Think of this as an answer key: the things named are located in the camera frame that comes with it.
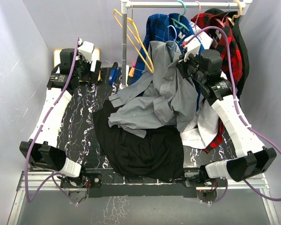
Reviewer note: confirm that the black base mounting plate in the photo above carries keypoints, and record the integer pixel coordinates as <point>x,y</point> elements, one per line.
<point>106,182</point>

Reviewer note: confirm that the yellow plastic hanger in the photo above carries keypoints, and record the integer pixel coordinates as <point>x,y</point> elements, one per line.
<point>134,31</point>

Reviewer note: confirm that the pink hanger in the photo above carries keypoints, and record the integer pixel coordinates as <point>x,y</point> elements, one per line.
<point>196,20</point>

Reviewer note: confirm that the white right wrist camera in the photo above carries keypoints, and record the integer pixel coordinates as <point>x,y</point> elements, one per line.
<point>191,47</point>

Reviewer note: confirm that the metal clothes rack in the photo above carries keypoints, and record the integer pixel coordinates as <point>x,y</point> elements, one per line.
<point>242,5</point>

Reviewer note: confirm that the aluminium frame rail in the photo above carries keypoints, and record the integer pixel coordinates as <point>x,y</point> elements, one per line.
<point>41,200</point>

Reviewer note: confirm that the teal plastic hanger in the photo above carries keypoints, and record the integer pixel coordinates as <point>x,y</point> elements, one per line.
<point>178,23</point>

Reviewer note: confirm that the black shirt on table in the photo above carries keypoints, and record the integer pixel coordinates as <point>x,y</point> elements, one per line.
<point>159,155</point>

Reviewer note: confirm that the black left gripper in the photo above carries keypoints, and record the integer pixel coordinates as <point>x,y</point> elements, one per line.
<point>91,77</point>

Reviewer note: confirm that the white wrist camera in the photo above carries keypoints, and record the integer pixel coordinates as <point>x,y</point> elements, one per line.
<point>191,47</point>
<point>86,48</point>

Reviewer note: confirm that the blue plaid shirt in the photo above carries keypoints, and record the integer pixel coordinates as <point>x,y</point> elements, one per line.
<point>159,27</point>

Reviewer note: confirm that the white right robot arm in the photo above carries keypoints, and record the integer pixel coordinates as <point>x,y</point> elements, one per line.
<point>253,157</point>

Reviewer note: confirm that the white shirt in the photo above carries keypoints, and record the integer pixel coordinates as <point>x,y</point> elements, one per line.
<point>202,130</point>

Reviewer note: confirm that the red black plaid shirt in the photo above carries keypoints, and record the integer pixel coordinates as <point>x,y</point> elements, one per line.
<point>229,51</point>

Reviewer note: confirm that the black hanging garment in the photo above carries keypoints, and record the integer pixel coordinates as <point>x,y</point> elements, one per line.
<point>240,43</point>

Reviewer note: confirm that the yellow framed whiteboard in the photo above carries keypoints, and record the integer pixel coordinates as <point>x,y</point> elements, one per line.
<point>95,56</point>

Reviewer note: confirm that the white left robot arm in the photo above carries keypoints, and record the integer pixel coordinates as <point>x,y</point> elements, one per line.
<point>41,149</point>

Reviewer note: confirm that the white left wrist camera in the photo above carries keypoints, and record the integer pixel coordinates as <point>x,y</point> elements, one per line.
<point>86,48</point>

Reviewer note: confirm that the grey shirt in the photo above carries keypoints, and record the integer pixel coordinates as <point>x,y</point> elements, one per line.
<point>159,98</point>

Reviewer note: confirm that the orange small object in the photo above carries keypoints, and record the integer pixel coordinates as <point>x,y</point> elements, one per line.
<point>131,72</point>

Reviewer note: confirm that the blue stapler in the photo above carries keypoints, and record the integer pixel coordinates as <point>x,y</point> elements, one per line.
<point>113,73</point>

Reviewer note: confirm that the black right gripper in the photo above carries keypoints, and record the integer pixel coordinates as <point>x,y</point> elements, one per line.
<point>183,62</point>

